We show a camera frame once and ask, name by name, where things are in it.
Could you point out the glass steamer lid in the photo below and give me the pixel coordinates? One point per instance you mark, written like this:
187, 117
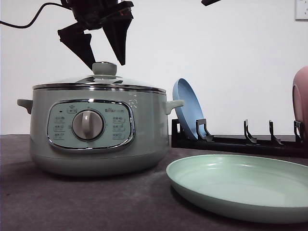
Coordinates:
104, 78

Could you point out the black plate rack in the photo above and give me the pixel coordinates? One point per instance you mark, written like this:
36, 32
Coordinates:
249, 143

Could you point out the pink plate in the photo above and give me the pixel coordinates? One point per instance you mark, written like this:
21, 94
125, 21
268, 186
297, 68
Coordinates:
300, 101

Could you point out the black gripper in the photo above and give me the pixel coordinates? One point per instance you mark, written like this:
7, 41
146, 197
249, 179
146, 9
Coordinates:
208, 2
94, 14

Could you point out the blue plate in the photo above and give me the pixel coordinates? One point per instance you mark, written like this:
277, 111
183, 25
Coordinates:
191, 111

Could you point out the green plate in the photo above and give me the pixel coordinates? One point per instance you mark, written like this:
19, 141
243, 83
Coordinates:
241, 186

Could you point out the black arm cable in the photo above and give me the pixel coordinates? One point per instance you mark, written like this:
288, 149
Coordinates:
28, 25

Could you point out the green electric steamer pot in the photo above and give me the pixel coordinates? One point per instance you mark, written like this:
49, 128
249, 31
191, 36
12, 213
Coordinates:
98, 133

